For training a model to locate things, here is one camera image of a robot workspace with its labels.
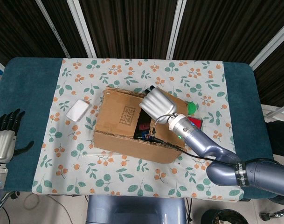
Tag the right black-fingered silver robot hand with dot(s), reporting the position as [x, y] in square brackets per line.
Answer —
[157, 103]

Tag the left black-fingered silver robot hand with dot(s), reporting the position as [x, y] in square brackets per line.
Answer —
[3, 147]

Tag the cardboard box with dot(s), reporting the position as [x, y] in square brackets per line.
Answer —
[116, 109]

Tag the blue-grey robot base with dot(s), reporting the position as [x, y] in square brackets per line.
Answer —
[132, 210]

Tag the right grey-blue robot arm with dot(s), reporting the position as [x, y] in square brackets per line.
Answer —
[225, 172]

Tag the pink snack packet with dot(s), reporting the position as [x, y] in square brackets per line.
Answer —
[144, 126]

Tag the cola bottle with blue label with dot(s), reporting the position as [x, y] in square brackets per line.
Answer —
[144, 136]

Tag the green ball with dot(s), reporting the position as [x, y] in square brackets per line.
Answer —
[192, 107]

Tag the red stamp pad case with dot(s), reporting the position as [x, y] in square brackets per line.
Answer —
[196, 122]

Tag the teal table cover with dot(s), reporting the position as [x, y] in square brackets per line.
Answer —
[27, 93]

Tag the small white rounded case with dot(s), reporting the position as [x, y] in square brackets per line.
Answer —
[77, 110]

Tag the floral leaf-print tablecloth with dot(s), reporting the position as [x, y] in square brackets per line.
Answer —
[109, 177]

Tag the black round bin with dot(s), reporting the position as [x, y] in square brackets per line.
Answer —
[223, 217]

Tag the wide white partition post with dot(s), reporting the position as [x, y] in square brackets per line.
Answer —
[81, 28]

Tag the white metal rack frame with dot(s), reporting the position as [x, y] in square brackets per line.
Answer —
[275, 112]

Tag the white slanted partition post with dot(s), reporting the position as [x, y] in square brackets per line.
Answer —
[270, 47]

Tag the thin grey partition post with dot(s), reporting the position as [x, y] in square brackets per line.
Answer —
[53, 29]

